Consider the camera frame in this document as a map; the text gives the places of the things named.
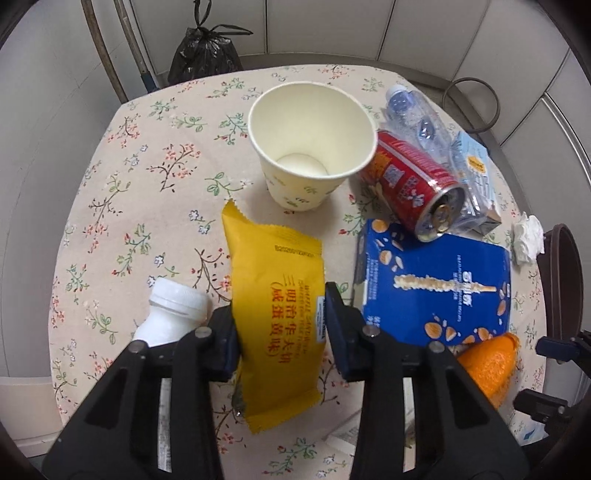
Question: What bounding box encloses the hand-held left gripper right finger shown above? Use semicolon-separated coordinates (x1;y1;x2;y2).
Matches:
323;281;529;480

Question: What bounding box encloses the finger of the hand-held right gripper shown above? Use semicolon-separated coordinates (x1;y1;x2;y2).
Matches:
536;330;591;370
513;390;591;445

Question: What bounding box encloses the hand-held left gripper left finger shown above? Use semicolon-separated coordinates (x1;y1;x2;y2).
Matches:
41;305;241;480

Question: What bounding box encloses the white plastic bottle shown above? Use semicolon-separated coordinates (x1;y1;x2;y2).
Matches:
131;278;214;462

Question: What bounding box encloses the yellow snack packet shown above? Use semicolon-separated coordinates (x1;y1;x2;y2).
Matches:
222;200;326;435

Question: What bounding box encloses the blue snack box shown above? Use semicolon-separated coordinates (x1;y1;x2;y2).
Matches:
353;218;512;347

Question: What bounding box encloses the orange fruit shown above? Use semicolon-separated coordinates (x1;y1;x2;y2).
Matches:
457;332;522;409

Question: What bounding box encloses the white paper wrapper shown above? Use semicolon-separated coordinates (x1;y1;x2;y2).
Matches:
323;408;365;455

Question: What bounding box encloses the crumpled white tissue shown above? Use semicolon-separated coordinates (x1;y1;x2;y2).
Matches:
512;213;546;266

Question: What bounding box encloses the floral tablecloth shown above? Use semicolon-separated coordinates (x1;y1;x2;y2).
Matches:
48;65;548;480

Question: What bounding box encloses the red drink can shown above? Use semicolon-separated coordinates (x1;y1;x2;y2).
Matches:
355;130;465;243

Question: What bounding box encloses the light blue drink carton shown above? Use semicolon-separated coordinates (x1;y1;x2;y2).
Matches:
450;130;503;232

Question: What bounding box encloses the cream paper cup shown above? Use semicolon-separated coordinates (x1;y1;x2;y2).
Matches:
248;83;379;213

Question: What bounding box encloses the clear plastic bottle blue cap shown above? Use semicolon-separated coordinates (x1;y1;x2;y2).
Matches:
385;84;483;232

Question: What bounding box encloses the black garbage bag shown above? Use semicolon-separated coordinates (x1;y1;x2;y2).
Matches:
167;0;254;85

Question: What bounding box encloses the brown curved rod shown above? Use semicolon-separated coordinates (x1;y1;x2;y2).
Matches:
81;0;130;104

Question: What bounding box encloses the dark metal ring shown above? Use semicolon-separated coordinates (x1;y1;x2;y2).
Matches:
442;78;502;134

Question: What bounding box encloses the mop handle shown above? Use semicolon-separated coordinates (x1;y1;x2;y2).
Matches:
115;0;160;90

